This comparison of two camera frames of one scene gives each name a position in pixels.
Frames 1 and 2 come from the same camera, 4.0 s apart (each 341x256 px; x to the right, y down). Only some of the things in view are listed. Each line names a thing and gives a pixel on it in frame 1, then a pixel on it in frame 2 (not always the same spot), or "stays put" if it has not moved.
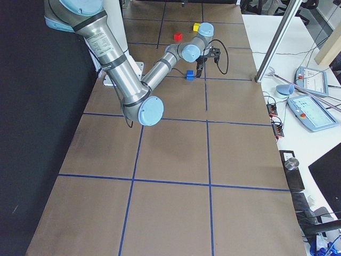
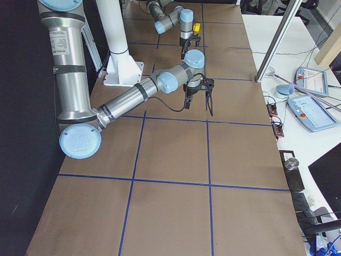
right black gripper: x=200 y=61 → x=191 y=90
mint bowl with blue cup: x=284 y=91 stays put
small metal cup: x=291 y=164 stays put
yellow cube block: x=196 y=26 stays put
